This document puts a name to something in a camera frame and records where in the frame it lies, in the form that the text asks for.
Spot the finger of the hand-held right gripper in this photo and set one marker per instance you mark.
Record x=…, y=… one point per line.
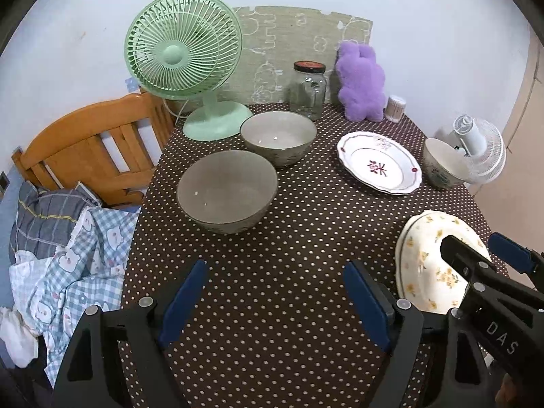
x=510, y=253
x=465, y=255

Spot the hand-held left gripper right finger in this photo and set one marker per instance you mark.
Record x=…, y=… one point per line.
x=367, y=306

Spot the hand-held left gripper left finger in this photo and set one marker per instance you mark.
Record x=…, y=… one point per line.
x=185, y=301

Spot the yellow floral white plate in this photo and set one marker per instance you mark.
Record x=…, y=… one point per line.
x=420, y=263

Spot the small patterned white bowl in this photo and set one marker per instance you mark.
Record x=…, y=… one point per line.
x=442, y=165

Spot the grey ceramic bowl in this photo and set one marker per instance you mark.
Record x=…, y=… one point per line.
x=276, y=136
x=227, y=191

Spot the white plate with red print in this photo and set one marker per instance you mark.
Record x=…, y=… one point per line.
x=378, y=163

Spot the brown polka-dot tablecloth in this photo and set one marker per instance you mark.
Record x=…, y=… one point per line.
x=276, y=272

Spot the white standing fan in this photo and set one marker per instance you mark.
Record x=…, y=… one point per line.
x=484, y=148

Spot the blue checked bear blanket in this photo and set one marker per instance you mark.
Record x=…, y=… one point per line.
x=80, y=272

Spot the grey plaid blanket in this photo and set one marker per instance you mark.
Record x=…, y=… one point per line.
x=46, y=216

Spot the cotton swab container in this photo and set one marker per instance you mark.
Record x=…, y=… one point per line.
x=395, y=108

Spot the white cloth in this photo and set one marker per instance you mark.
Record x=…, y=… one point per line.
x=17, y=335

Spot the wooden bed headboard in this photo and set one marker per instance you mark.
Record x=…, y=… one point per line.
x=85, y=153

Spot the purple plush toy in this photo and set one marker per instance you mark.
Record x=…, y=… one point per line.
x=361, y=80

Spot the glass jar with dark lid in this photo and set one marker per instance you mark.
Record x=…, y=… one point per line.
x=308, y=91

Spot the green desk fan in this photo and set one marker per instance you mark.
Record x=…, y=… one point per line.
x=182, y=51

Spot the green patterned wall mat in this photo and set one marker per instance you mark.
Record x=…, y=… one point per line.
x=280, y=42

